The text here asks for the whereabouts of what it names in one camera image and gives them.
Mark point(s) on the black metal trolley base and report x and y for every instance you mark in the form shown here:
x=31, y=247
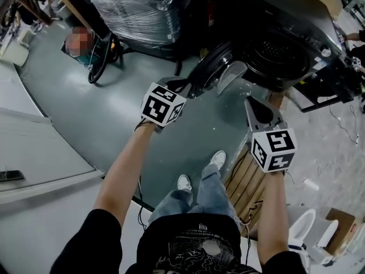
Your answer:
x=322, y=96

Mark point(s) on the white box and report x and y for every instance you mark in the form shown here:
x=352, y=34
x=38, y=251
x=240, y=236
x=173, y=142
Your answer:
x=15, y=48

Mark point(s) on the person's black printed t-shirt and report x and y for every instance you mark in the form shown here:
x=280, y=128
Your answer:
x=188, y=247

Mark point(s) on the person's left forearm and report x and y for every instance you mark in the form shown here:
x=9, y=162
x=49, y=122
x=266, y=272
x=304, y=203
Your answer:
x=128, y=164

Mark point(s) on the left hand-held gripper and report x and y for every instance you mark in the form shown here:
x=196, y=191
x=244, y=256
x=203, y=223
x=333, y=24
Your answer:
x=159, y=104

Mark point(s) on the person's white right shoe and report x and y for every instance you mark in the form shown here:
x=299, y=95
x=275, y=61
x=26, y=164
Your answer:
x=218, y=158

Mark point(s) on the red fire extinguisher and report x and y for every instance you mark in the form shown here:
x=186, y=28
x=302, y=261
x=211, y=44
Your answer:
x=211, y=13

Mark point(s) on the round dark washing machine door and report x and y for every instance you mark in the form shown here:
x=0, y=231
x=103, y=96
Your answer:
x=212, y=70

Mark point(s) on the wooden slatted pallet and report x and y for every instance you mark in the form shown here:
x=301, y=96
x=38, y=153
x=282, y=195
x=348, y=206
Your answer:
x=245, y=178

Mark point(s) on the plastic-wrapped dark appliance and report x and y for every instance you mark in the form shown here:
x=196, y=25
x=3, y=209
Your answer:
x=142, y=13

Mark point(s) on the person's white shoe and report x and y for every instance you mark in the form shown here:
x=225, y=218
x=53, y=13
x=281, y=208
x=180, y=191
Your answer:
x=184, y=182
x=218, y=158

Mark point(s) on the person's right forearm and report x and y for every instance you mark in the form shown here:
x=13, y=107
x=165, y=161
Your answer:
x=273, y=210

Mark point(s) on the dark grey washing machine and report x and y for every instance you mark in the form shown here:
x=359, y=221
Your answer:
x=285, y=38

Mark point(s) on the person's white left shoe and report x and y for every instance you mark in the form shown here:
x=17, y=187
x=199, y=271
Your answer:
x=184, y=182

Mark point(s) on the brown cardboard box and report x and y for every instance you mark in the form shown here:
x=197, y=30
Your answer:
x=343, y=227

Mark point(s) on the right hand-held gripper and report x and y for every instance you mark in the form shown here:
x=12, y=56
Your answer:
x=273, y=147

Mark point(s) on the person's blue jeans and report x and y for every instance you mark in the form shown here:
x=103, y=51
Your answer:
x=211, y=193

